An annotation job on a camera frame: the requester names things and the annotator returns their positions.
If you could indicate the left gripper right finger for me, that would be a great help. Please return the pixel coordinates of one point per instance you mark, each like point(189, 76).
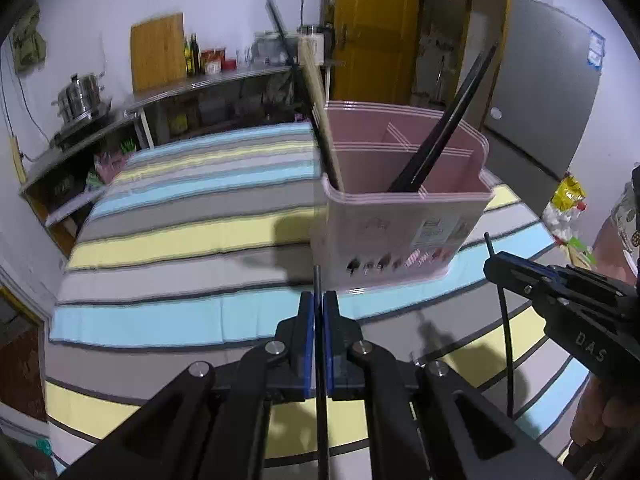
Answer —
point(344, 378)

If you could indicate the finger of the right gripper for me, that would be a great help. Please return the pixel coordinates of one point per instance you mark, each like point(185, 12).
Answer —
point(521, 276)

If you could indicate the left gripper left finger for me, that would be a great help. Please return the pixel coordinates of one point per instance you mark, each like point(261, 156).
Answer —
point(292, 374)

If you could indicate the black chopstick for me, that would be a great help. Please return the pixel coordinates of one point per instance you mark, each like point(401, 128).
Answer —
point(322, 423)
point(502, 319)

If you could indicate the steel kitchen shelf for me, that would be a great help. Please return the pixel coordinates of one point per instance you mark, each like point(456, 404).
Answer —
point(248, 96)

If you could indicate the person's right hand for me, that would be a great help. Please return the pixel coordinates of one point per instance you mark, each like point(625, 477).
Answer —
point(598, 411)

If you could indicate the yellow snack bag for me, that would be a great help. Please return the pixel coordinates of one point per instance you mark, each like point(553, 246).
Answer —
point(568, 193)

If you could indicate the pink plastic utensil basket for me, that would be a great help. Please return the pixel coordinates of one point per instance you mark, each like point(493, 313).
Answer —
point(365, 236)

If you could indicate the striped tablecloth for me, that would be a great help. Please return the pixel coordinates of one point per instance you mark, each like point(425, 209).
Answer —
point(199, 249)

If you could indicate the black chopstick right compartment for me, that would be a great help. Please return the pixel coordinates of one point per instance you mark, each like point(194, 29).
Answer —
point(422, 162)

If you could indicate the silver refrigerator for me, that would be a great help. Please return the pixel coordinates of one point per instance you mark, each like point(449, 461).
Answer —
point(547, 81)

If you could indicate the white electric kettle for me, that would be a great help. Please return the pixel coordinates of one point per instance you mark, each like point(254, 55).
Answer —
point(321, 39)

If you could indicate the wooden chopstick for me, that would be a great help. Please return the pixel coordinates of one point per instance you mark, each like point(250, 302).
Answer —
point(318, 111)

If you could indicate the dark oil bottle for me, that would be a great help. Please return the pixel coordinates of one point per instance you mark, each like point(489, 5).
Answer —
point(195, 55)

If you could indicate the steel steamer pot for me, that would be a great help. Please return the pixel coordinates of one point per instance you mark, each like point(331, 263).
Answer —
point(80, 96)

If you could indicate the wooden cutting board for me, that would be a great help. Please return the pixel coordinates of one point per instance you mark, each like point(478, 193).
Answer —
point(156, 52)

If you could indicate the yellow wooden door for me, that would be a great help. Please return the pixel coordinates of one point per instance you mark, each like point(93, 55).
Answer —
point(375, 48)

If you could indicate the green hanging cloth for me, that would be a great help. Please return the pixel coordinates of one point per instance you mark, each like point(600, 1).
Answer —
point(29, 47)

